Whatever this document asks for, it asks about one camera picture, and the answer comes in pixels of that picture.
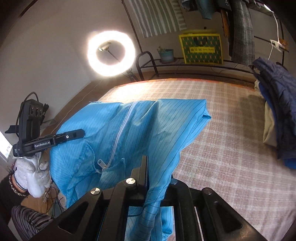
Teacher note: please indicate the ring light on stand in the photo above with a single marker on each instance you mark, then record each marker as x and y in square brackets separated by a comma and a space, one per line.
[112, 53]

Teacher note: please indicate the white gloved left hand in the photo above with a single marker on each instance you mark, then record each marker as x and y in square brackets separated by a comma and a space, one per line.
[32, 174]

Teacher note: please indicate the blue plant pot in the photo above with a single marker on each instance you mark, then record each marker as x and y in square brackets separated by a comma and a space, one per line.
[166, 55]

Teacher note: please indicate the black clothes rack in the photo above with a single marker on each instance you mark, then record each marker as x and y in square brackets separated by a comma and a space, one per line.
[149, 65]

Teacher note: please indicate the teal hanging sweater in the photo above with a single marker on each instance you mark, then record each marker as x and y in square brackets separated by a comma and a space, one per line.
[205, 7]

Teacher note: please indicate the white clip lamp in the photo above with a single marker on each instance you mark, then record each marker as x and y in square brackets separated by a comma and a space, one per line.
[276, 44]

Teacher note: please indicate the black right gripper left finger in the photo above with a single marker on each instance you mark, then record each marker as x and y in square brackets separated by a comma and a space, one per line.
[67, 136]

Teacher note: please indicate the light blue striped garment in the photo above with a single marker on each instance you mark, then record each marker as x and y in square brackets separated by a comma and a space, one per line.
[117, 136]

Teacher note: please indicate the yellow green patterned box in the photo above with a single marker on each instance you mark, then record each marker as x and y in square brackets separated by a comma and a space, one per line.
[201, 48]

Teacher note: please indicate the plaid bed cover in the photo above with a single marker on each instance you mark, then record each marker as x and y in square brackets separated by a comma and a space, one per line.
[228, 155]

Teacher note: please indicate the navy puffer jacket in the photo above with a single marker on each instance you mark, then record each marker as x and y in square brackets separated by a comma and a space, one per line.
[277, 86]

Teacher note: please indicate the beige folded garment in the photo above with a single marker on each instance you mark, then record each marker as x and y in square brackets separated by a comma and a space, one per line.
[269, 133]

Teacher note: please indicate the grey plaid hanging coat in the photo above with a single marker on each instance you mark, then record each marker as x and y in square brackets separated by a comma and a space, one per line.
[243, 46]

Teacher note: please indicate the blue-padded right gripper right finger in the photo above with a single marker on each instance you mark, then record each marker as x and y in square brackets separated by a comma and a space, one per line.
[140, 173]

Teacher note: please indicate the green striped hanging cloth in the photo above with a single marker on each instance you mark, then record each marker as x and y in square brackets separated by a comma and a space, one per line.
[158, 17]

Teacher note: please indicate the royal blue folded garment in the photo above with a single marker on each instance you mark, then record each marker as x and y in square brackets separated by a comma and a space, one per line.
[284, 125]

